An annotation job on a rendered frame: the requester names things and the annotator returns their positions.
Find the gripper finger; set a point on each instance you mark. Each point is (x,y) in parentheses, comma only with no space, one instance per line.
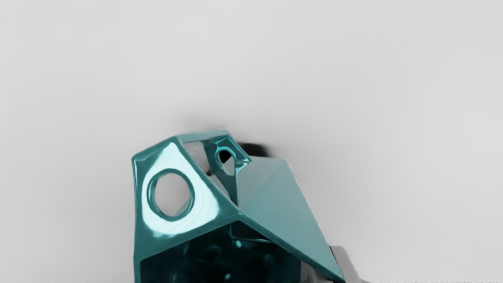
(346,265)

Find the teal faceted mug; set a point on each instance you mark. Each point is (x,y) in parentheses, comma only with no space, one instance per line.
(267,196)

